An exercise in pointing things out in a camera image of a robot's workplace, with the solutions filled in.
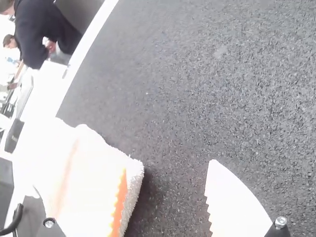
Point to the pale towel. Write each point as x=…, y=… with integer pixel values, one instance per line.
x=134, y=177

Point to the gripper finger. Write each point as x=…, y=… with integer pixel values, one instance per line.
x=232, y=202
x=120, y=197

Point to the black mat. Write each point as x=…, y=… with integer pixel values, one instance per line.
x=197, y=86

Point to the person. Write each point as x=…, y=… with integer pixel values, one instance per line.
x=37, y=29
x=10, y=42

